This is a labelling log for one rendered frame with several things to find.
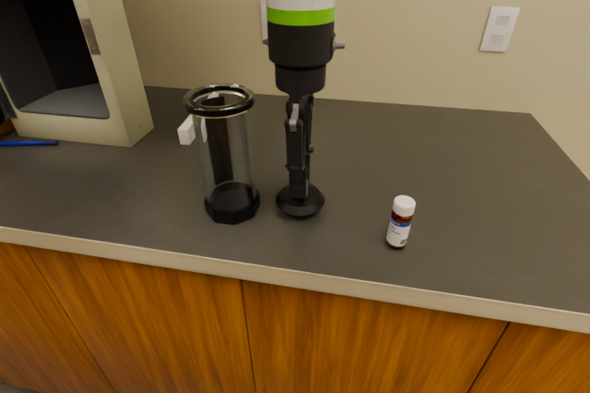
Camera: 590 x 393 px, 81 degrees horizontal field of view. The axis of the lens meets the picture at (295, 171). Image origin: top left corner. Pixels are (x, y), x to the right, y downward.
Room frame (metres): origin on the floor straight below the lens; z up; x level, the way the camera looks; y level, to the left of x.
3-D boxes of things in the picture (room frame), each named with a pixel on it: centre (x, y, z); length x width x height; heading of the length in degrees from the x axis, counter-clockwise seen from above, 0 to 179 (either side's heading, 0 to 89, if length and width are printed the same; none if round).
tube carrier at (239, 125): (0.51, 0.12, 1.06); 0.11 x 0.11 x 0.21
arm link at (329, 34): (0.51, -0.01, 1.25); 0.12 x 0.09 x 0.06; 80
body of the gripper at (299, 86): (0.51, -0.01, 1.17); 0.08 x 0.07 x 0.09; 170
